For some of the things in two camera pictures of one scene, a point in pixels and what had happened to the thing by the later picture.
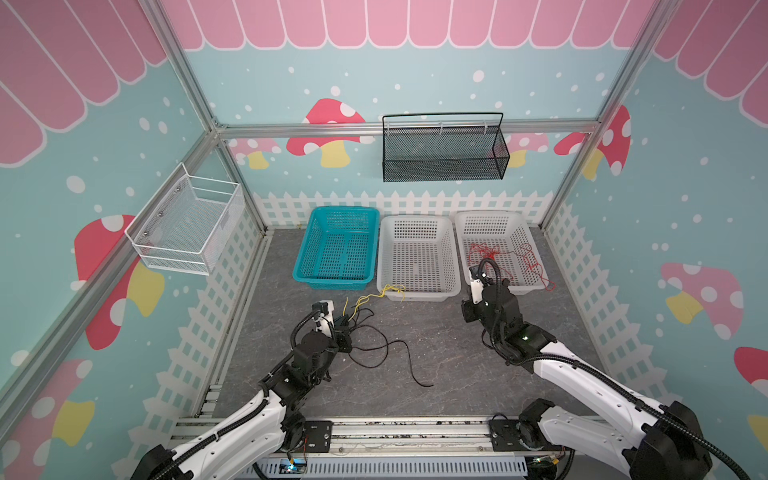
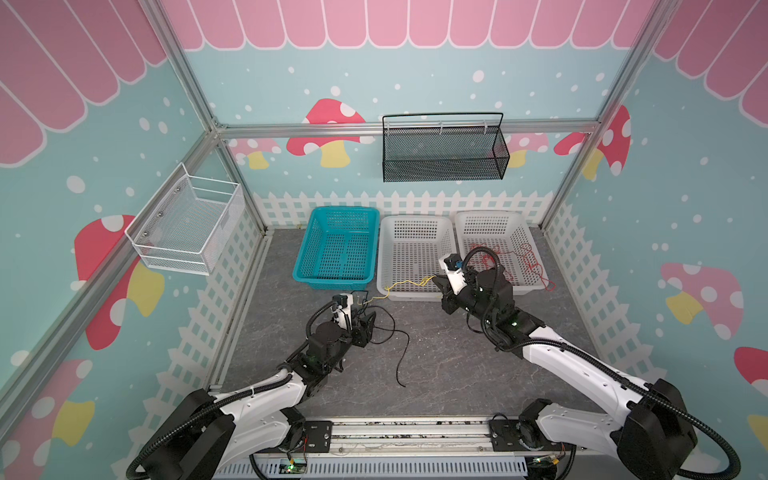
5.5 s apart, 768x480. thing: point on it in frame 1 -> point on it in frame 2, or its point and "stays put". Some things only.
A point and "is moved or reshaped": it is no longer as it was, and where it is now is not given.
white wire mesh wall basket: x=189 y=223 stays put
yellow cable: x=400 y=288 is moved or reshaped
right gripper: x=487 y=291 -> x=450 y=294
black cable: x=379 y=345 -> x=393 y=320
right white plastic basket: x=504 y=235 stays put
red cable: x=488 y=250 stays put
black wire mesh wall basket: x=443 y=153 stays put
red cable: x=533 y=264 stays put
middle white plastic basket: x=419 y=253 stays put
